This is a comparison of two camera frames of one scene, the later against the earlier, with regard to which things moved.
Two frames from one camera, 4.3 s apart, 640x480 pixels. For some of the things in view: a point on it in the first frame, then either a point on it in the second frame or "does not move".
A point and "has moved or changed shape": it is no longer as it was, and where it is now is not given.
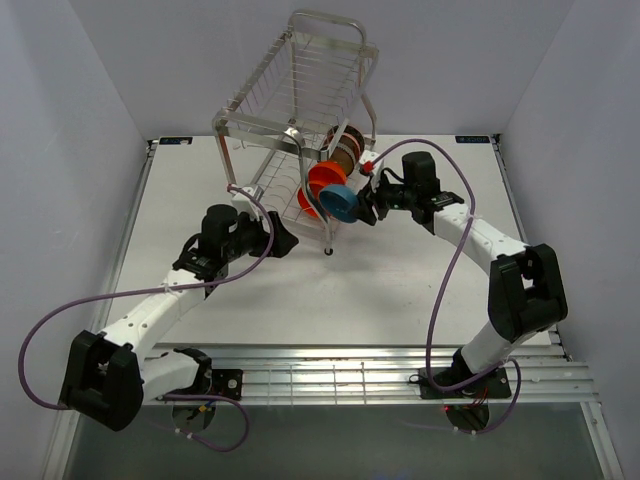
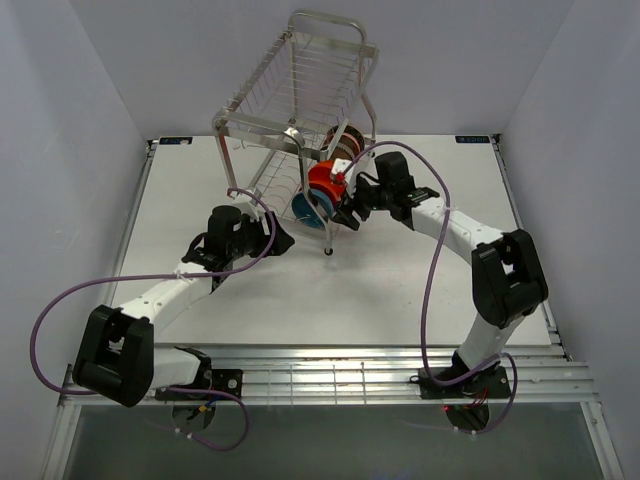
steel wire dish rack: (273, 126) does not move
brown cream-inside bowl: (347, 154) does not move
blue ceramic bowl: (339, 202) has moved or changed shape
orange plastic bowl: (305, 203) -> (334, 191)
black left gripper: (283, 240) does not move
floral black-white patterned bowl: (356, 132) does not move
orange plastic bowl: (325, 173) does not move
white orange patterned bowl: (347, 139) -> (343, 151)
